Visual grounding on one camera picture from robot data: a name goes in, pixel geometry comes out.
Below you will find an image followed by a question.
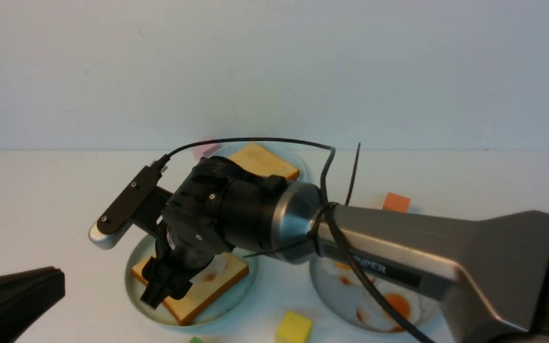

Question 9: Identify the large green empty plate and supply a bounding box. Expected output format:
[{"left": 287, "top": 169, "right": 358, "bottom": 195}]
[{"left": 124, "top": 232, "right": 259, "bottom": 328}]

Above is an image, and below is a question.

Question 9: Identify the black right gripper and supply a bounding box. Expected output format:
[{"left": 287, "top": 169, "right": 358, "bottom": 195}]
[{"left": 140, "top": 157, "right": 288, "bottom": 310}]

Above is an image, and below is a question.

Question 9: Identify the small blue bread plate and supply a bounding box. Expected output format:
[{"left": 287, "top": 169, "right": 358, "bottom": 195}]
[{"left": 212, "top": 141, "right": 312, "bottom": 182}]

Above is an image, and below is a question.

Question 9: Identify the large grey egg plate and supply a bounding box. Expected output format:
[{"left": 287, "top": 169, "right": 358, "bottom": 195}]
[{"left": 309, "top": 257, "right": 439, "bottom": 336}]

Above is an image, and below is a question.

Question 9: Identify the orange foam cube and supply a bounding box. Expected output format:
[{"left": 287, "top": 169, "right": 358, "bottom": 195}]
[{"left": 382, "top": 192, "right": 410, "bottom": 212}]

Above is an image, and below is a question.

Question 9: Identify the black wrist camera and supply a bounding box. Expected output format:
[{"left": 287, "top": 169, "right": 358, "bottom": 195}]
[{"left": 89, "top": 161, "right": 172, "bottom": 250}]

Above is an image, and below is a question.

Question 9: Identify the black camera cable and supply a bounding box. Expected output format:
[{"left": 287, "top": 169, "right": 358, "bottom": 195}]
[{"left": 160, "top": 138, "right": 435, "bottom": 343}]

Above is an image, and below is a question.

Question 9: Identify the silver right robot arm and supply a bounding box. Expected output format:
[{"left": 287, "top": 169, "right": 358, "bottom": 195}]
[{"left": 140, "top": 157, "right": 549, "bottom": 343}]

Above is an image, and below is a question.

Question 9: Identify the yellow foam cube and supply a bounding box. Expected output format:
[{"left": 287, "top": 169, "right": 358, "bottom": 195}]
[{"left": 275, "top": 311, "right": 313, "bottom": 343}]

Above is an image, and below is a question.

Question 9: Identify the green foam cube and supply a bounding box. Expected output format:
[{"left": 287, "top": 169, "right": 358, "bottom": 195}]
[{"left": 189, "top": 336, "right": 204, "bottom": 343}]

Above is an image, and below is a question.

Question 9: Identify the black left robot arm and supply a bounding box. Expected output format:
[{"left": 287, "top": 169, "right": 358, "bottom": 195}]
[{"left": 0, "top": 266, "right": 67, "bottom": 343}]

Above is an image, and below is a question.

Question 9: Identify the pink foam cube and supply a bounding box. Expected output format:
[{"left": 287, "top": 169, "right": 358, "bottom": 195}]
[{"left": 192, "top": 137, "right": 220, "bottom": 161}]

